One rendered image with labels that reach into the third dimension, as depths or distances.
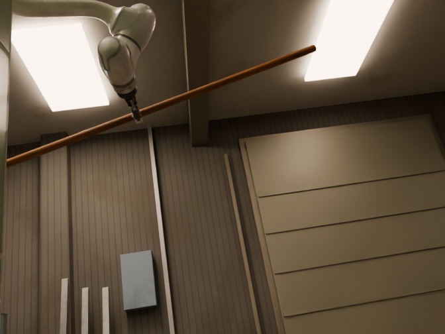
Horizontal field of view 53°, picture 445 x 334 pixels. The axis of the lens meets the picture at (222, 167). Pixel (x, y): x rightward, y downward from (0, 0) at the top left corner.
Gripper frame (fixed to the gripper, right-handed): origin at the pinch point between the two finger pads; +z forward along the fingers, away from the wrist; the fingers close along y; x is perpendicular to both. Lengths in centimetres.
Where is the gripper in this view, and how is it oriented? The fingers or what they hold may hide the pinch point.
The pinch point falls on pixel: (136, 114)
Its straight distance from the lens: 179.3
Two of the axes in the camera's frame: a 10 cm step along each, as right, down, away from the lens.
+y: 3.9, 8.3, -3.9
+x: 9.2, -3.7, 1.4
